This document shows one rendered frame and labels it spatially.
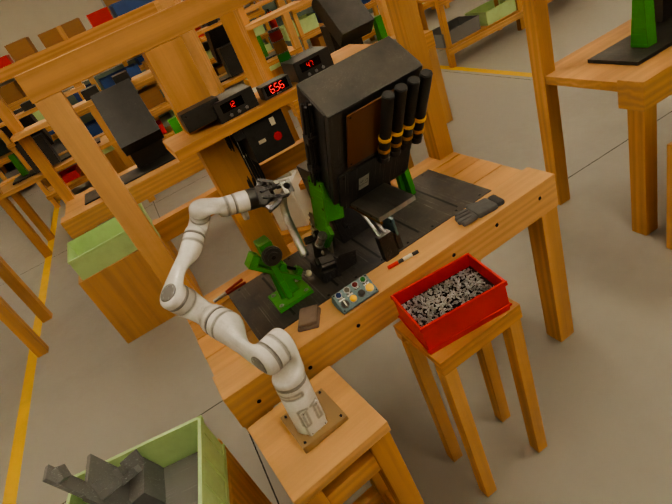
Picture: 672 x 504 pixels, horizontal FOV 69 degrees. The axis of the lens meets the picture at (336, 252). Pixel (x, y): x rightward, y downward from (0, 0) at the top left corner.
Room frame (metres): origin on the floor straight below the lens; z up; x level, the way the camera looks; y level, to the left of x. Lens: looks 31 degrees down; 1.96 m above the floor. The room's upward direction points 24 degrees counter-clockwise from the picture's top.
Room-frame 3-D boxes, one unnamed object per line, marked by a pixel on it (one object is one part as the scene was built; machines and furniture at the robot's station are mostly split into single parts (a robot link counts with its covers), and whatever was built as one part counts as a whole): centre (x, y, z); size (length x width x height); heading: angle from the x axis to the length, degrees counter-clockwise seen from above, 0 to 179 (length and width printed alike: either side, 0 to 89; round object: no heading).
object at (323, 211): (1.66, -0.04, 1.17); 0.13 x 0.12 x 0.20; 107
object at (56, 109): (2.03, -0.01, 1.36); 1.49 x 0.09 x 0.97; 107
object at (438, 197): (1.74, -0.10, 0.89); 1.10 x 0.42 x 0.02; 107
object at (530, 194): (1.47, -0.18, 0.82); 1.50 x 0.14 x 0.15; 107
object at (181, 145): (1.99, -0.02, 1.52); 0.90 x 0.25 x 0.04; 107
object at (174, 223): (2.09, 0.01, 1.23); 1.30 x 0.05 x 0.09; 107
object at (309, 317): (1.39, 0.18, 0.91); 0.10 x 0.08 x 0.03; 165
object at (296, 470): (0.99, 0.26, 0.83); 0.32 x 0.32 x 0.04; 20
